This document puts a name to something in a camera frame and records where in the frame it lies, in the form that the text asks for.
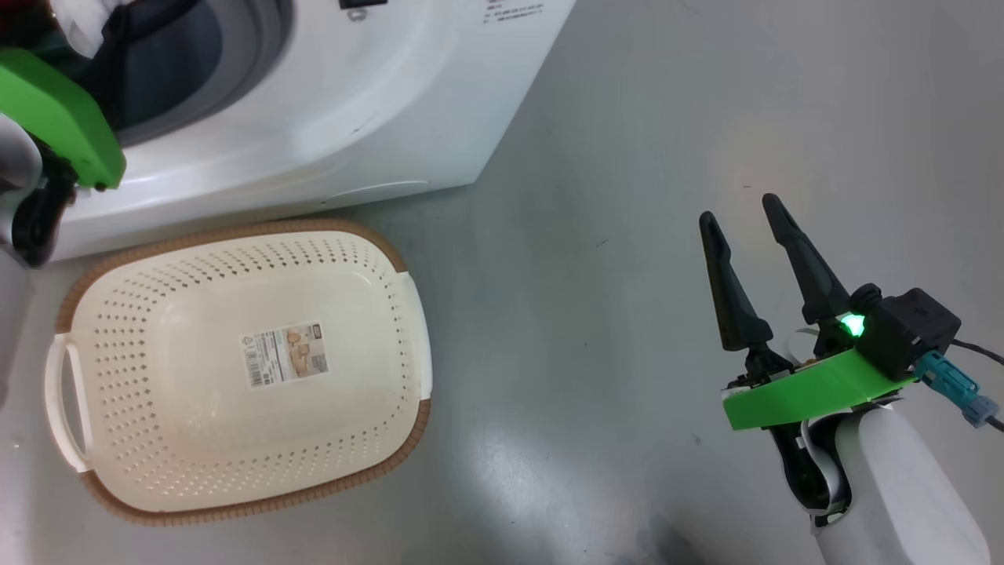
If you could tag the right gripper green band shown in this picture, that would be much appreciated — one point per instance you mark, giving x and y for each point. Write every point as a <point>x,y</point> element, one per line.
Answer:
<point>808,392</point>

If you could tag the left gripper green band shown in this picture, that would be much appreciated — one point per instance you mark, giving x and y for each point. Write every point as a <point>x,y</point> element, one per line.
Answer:
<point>55,118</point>

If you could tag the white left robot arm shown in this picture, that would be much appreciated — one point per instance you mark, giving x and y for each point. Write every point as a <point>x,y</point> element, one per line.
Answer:
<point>12,314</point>

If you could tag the white front-load washing machine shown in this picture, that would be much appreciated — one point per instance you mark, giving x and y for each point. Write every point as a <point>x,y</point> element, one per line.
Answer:
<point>376,102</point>

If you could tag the paper basket product label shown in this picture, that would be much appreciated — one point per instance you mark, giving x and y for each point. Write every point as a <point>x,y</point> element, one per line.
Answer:
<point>284,355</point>

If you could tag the cream perforated basket brown rim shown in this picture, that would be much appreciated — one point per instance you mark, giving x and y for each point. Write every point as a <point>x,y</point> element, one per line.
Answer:
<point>196,439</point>

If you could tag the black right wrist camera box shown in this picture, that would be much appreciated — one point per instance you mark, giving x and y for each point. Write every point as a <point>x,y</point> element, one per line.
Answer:
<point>910,329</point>

